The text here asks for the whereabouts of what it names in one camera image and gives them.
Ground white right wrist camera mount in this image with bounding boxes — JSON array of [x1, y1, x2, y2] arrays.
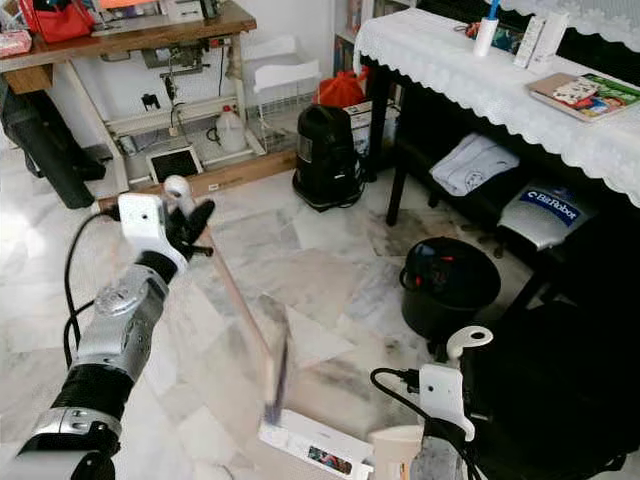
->
[[418, 362, 476, 441]]

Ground wooden sewing machine table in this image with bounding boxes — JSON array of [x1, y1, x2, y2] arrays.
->
[[0, 0, 301, 211]]

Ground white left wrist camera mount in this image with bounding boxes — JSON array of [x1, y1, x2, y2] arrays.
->
[[117, 193, 189, 271]]

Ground red plastic bag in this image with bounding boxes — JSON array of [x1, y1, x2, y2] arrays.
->
[[315, 68, 369, 108]]

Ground white folded garment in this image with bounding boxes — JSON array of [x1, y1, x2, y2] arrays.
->
[[430, 133, 521, 196]]

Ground white framed black pedal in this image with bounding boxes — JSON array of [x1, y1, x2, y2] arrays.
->
[[147, 145, 203, 184]]

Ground colourful picture book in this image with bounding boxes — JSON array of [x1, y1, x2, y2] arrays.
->
[[527, 72, 640, 123]]

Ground black round bucket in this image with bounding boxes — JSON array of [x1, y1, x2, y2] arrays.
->
[[400, 237, 502, 341]]

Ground white bottle with blue brush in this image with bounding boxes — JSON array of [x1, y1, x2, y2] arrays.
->
[[473, 0, 503, 58]]

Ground black canister vacuum cleaner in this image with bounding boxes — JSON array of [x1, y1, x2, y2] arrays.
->
[[293, 103, 364, 211]]

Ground white wire rack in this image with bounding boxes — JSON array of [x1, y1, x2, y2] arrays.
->
[[253, 60, 321, 151]]

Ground beige sewing machine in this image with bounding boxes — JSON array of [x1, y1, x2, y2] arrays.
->
[[160, 0, 221, 23]]

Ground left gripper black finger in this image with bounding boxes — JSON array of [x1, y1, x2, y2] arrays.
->
[[186, 200, 217, 246]]

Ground small pink pack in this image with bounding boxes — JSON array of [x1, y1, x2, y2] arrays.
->
[[0, 30, 33, 58]]

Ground black fabric bag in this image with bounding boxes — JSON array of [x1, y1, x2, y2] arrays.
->
[[0, 88, 99, 211]]

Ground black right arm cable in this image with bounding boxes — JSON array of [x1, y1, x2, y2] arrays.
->
[[370, 368, 423, 426]]

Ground white remote control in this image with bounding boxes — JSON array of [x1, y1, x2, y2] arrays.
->
[[532, 12, 571, 73], [513, 15, 546, 69]]

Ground narrow white lace cover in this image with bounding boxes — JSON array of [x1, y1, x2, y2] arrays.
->
[[500, 0, 640, 41]]

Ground white plastic jug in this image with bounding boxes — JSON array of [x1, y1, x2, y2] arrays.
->
[[215, 105, 249, 153]]

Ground broom with pale stick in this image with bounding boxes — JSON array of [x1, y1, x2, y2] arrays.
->
[[163, 175, 293, 426]]

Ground grey sewing machine motor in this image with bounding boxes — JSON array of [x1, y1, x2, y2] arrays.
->
[[140, 40, 211, 79]]

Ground black table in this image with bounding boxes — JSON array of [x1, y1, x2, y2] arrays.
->
[[365, 85, 640, 301]]

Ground red handbag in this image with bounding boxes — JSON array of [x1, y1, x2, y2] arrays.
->
[[20, 0, 96, 43]]

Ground white bookshelf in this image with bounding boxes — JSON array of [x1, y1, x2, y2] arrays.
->
[[335, 0, 371, 71]]

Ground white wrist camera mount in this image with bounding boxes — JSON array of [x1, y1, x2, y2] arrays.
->
[[418, 362, 476, 441], [117, 193, 189, 271]]

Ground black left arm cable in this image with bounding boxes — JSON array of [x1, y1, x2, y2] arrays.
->
[[62, 210, 121, 366]]

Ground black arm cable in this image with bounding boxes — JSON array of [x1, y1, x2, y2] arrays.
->
[[62, 210, 121, 366], [370, 368, 423, 426]]

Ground flat white printed box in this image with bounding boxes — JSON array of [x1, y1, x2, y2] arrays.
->
[[258, 410, 376, 480]]

